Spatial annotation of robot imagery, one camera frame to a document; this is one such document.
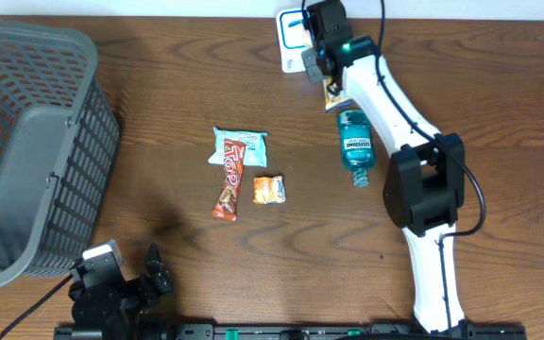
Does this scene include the light teal wet wipes pack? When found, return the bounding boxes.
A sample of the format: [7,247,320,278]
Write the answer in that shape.
[208,127,267,167]

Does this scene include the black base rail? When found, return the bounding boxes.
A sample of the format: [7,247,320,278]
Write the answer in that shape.
[54,322,528,340]

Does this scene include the red-brown chocolate bar wrapper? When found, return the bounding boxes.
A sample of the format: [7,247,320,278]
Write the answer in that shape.
[212,139,247,222]

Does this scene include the grey plastic mesh basket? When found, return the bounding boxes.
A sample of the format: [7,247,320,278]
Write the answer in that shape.
[0,21,120,287]

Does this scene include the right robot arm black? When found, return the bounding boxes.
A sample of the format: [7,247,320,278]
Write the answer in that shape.
[300,1,465,333]

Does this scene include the black cable right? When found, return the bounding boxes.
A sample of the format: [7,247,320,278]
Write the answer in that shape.
[375,0,487,334]

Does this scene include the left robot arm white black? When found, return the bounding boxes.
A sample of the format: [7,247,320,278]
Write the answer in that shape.
[69,240,174,339]

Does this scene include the white barcode scanner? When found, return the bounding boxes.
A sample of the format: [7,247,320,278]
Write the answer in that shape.
[276,8,313,74]

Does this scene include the yellow snack bag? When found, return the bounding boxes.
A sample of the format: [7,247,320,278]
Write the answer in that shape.
[322,78,354,113]

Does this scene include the small orange snack pack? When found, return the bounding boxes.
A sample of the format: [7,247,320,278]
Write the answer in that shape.
[253,176,286,204]

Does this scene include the teal Listerine mouthwash bottle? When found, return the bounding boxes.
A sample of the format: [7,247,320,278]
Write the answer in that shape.
[337,110,376,188]

